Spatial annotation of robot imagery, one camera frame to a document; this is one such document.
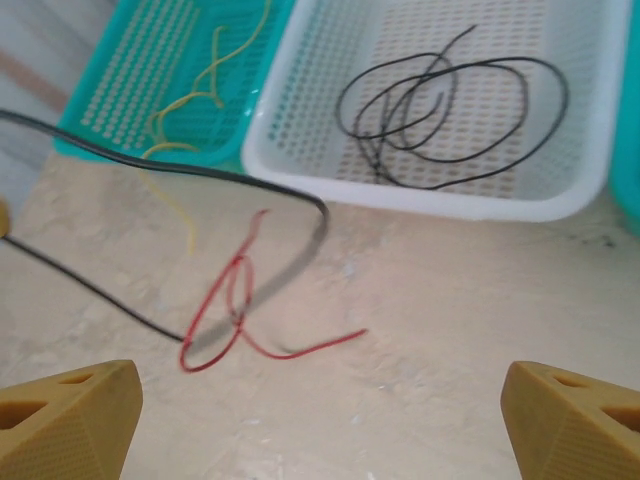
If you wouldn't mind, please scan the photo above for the white plastic mesh basket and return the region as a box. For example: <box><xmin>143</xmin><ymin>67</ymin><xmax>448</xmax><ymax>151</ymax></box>
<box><xmin>241</xmin><ymin>0</ymin><xmax>634</xmax><ymax>224</ymax></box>

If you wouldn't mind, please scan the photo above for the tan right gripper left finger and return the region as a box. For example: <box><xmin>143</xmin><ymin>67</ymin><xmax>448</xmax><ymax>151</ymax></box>
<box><xmin>0</xmin><ymin>358</ymin><xmax>146</xmax><ymax>480</ymax></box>

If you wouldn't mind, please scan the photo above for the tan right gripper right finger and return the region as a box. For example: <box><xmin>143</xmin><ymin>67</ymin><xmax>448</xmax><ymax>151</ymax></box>
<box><xmin>501</xmin><ymin>360</ymin><xmax>640</xmax><ymax>480</ymax></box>

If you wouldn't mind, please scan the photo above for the black cable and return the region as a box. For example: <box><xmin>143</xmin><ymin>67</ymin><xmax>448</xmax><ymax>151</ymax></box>
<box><xmin>0</xmin><ymin>109</ymin><xmax>331</xmax><ymax>351</ymax></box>
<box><xmin>337</xmin><ymin>52</ymin><xmax>529</xmax><ymax>166</ymax></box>
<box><xmin>334</xmin><ymin>24</ymin><xmax>571</xmax><ymax>191</ymax></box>

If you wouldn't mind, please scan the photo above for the red cable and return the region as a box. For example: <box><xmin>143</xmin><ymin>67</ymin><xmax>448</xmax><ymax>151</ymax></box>
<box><xmin>179</xmin><ymin>208</ymin><xmax>370</xmax><ymax>374</ymax></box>

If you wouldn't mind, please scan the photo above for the translucent corrugated side panel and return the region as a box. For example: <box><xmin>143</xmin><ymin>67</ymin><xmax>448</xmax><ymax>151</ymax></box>
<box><xmin>0</xmin><ymin>0</ymin><xmax>119</xmax><ymax>211</ymax></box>

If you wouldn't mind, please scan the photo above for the teal plastic mesh basket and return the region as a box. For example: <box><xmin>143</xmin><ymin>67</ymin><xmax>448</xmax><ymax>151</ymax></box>
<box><xmin>608</xmin><ymin>0</ymin><xmax>640</xmax><ymax>236</ymax></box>
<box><xmin>52</xmin><ymin>0</ymin><xmax>296</xmax><ymax>169</ymax></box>

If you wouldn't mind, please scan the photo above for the yellow cable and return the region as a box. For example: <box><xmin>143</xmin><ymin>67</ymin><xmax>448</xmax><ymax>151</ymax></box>
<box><xmin>149</xmin><ymin>0</ymin><xmax>274</xmax><ymax>136</ymax></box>
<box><xmin>139</xmin><ymin>142</ymin><xmax>204</xmax><ymax>256</ymax></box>
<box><xmin>207</xmin><ymin>24</ymin><xmax>226</xmax><ymax>109</ymax></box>

